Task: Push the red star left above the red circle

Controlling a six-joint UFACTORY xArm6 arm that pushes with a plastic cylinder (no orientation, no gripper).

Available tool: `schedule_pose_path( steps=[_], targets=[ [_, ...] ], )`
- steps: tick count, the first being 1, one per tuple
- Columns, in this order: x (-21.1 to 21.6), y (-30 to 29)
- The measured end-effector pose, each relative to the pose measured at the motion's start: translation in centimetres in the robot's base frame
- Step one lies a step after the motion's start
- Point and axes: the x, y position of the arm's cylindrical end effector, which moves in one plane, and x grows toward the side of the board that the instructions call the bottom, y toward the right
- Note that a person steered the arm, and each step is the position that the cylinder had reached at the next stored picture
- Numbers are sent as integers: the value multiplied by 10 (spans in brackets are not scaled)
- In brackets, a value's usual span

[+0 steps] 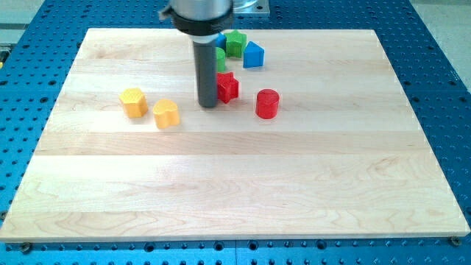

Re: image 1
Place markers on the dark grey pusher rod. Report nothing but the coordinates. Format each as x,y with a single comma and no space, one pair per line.
206,72

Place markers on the red star block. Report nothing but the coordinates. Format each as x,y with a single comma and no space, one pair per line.
228,87

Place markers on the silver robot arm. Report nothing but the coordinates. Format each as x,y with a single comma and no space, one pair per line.
202,21

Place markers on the green star block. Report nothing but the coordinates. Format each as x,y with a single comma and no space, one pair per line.
235,43

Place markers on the green cylinder block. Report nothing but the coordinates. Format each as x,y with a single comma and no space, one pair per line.
220,59

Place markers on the blue block behind rod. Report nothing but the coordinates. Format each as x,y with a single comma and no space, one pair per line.
221,41

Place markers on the blue triangular block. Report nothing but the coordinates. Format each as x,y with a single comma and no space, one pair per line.
253,55

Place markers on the yellow heart block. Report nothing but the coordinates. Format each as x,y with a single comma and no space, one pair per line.
166,113

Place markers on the red cylinder block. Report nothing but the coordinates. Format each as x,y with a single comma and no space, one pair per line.
267,103

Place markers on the yellow pentagon block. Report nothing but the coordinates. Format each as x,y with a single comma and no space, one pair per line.
134,103

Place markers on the wooden board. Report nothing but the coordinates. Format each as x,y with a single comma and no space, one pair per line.
345,156

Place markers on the silver mounting bracket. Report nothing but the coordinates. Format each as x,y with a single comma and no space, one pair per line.
251,8

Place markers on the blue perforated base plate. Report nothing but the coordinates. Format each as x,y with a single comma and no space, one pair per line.
36,68

